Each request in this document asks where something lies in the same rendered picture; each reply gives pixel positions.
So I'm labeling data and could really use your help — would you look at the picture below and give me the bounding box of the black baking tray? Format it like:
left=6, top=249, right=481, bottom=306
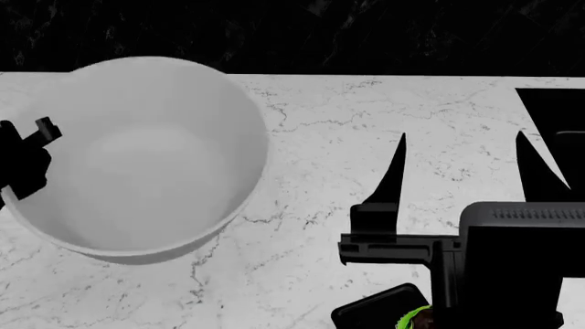
left=330, top=282, right=431, bottom=329

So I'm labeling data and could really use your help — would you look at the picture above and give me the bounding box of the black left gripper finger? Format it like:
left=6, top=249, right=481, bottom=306
left=19, top=116, right=64, bottom=149

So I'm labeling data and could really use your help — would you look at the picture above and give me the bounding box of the cupcake with green liner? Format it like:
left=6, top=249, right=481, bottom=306
left=395, top=303, right=435, bottom=329

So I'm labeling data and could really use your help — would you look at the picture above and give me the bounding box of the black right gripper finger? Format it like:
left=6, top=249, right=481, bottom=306
left=515, top=130, right=573, bottom=204
left=350, top=132, right=407, bottom=238

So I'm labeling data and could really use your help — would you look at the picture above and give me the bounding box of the white mixing bowl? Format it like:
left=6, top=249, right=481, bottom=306
left=0, top=56, right=270, bottom=266

